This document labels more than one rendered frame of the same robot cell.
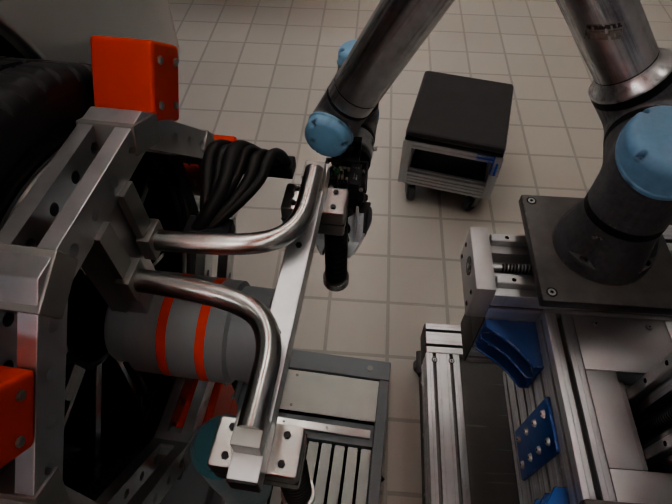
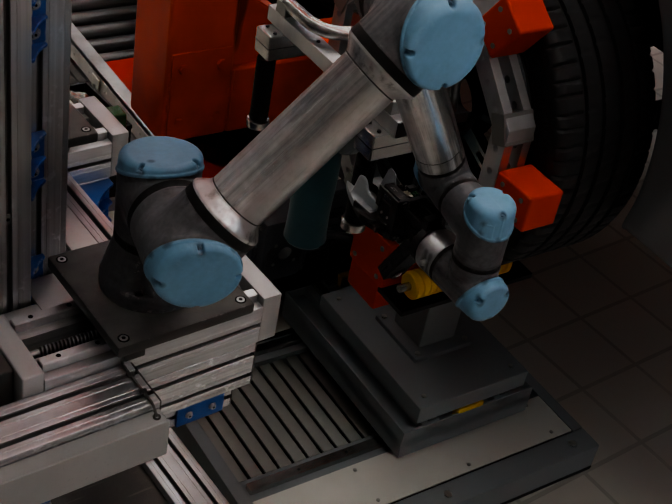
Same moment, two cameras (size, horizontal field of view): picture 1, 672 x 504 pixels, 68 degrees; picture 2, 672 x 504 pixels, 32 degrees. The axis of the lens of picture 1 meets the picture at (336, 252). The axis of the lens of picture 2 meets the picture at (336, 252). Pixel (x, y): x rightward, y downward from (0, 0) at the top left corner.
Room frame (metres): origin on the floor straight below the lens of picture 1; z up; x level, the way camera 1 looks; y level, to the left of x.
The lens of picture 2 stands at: (1.59, -1.24, 1.93)
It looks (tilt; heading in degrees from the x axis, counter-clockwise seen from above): 37 degrees down; 133
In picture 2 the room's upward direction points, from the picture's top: 11 degrees clockwise
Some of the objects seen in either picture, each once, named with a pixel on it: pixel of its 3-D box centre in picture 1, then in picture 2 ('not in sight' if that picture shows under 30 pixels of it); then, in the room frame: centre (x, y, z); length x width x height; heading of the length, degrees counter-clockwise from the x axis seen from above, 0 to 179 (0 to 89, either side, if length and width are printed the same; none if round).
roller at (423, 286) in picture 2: not in sight; (457, 271); (0.48, 0.34, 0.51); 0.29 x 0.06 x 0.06; 82
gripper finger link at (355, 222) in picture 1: (355, 227); (361, 190); (0.51, -0.03, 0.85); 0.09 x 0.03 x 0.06; 1
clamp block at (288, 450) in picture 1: (259, 452); (282, 39); (0.15, 0.08, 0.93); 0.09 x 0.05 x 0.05; 82
